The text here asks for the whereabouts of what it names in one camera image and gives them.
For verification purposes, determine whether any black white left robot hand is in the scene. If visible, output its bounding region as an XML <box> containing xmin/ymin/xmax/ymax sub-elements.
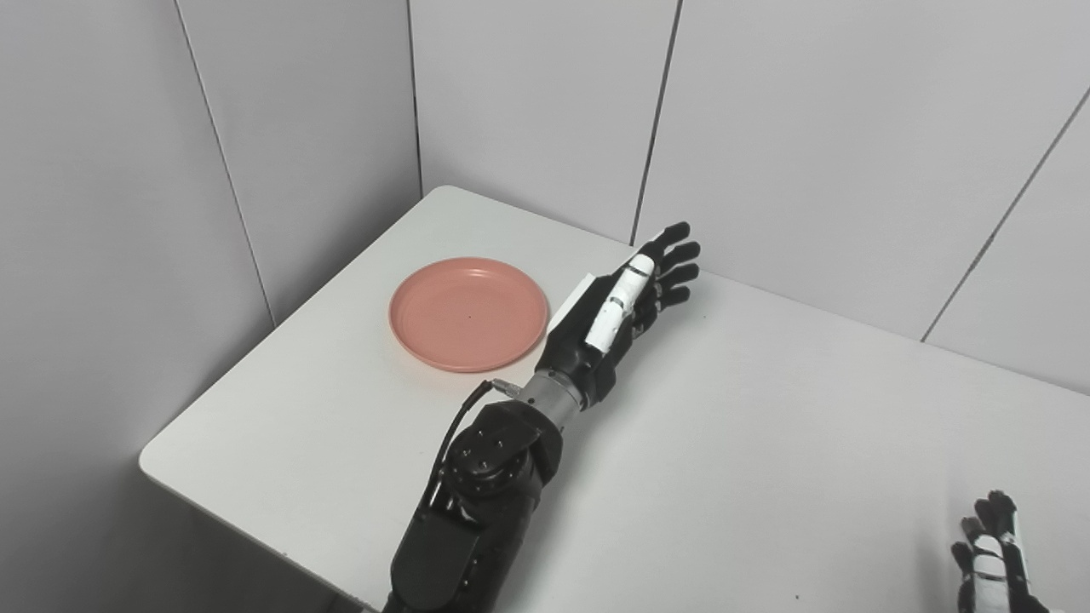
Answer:
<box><xmin>535</xmin><ymin>222</ymin><xmax>702</xmax><ymax>410</ymax></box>

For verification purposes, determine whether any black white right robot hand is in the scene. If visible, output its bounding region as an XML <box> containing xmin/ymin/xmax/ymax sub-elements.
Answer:
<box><xmin>951</xmin><ymin>490</ymin><xmax>1053</xmax><ymax>613</ymax></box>

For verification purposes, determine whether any pink round plate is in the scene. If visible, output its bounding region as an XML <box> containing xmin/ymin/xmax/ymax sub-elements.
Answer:
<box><xmin>389</xmin><ymin>257</ymin><xmax>550</xmax><ymax>374</ymax></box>

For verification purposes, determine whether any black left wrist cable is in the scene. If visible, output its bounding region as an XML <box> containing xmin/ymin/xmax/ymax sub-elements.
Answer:
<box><xmin>428</xmin><ymin>379</ymin><xmax>523</xmax><ymax>499</ymax></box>

